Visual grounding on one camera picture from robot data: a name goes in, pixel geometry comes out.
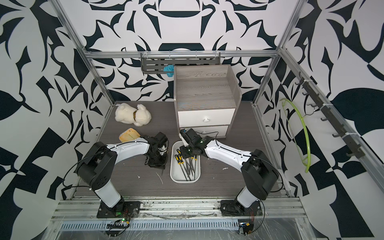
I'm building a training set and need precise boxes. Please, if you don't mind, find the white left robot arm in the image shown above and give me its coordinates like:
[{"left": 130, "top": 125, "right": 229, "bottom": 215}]
[{"left": 75, "top": 132, "right": 169, "bottom": 213}]

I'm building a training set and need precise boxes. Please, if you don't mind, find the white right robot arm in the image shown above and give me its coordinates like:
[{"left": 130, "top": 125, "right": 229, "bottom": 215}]
[{"left": 179, "top": 128, "right": 280, "bottom": 209}]

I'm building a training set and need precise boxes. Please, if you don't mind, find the white storage tray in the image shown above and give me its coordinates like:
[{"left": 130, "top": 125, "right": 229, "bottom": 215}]
[{"left": 170, "top": 141, "right": 201, "bottom": 184}]

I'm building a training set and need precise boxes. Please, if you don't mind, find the yellow tissue pack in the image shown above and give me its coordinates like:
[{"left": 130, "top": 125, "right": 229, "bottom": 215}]
[{"left": 119, "top": 128, "right": 141, "bottom": 143}]

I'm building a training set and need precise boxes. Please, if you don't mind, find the white plush dog toy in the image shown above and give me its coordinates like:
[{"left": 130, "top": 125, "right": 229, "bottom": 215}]
[{"left": 115, "top": 103, "right": 152, "bottom": 127}]

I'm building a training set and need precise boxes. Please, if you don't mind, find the grey wooden drawer cabinet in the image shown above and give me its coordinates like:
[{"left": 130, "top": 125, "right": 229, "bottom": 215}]
[{"left": 174, "top": 65, "right": 242, "bottom": 138}]

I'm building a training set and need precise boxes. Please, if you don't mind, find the teal cloth ball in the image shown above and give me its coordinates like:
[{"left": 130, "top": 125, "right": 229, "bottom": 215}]
[{"left": 163, "top": 65, "right": 174, "bottom": 78}]

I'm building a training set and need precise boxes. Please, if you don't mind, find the left controller board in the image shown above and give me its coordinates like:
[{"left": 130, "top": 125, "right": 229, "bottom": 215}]
[{"left": 106, "top": 218, "right": 130, "bottom": 230}]

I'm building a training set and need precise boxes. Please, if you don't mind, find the controller board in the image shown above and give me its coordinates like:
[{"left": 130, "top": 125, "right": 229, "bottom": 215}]
[
  {"left": 106, "top": 218, "right": 130, "bottom": 230},
  {"left": 238, "top": 222, "right": 254, "bottom": 236}
]

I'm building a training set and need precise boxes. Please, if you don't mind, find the right controller board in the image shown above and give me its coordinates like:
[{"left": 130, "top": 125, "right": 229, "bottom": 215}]
[{"left": 238, "top": 222, "right": 254, "bottom": 236}]

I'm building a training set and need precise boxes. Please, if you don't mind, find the green hoop hanger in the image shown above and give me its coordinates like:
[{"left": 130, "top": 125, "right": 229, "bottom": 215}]
[{"left": 280, "top": 98, "right": 312, "bottom": 174}]

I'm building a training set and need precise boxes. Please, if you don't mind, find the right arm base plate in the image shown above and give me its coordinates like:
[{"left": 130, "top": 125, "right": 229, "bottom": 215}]
[{"left": 220, "top": 200, "right": 263, "bottom": 217}]

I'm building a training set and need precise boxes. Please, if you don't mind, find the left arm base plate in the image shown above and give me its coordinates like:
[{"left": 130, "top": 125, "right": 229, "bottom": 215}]
[{"left": 97, "top": 200, "right": 141, "bottom": 219}]

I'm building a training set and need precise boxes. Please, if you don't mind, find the grey wall shelf rack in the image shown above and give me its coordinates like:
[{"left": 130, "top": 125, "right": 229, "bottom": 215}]
[{"left": 140, "top": 52, "right": 221, "bottom": 74}]

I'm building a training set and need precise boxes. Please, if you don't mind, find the grey hook rail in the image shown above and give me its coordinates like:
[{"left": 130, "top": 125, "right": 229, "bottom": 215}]
[{"left": 297, "top": 72, "right": 366, "bottom": 159}]

